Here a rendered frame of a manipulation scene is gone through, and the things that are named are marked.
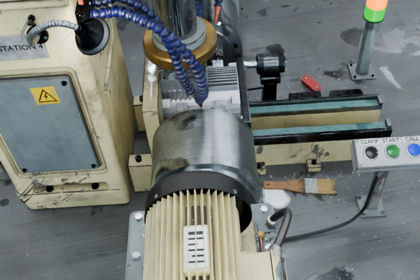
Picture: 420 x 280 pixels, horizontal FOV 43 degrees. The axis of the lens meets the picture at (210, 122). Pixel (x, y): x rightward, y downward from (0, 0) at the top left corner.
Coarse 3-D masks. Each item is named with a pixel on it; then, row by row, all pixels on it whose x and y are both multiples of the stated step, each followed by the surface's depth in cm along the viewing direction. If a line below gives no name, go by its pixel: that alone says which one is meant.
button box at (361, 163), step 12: (360, 144) 124; (372, 144) 124; (384, 144) 124; (396, 144) 123; (408, 144) 123; (360, 156) 123; (384, 156) 123; (408, 156) 122; (360, 168) 122; (372, 168) 123; (384, 168) 124; (396, 168) 124; (408, 168) 125
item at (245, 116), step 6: (240, 60) 152; (240, 66) 150; (240, 72) 149; (240, 78) 147; (240, 84) 145; (246, 84) 146; (240, 90) 144; (246, 90) 144; (240, 96) 145; (246, 96) 142; (246, 102) 141; (246, 108) 139; (246, 114) 138; (246, 120) 136
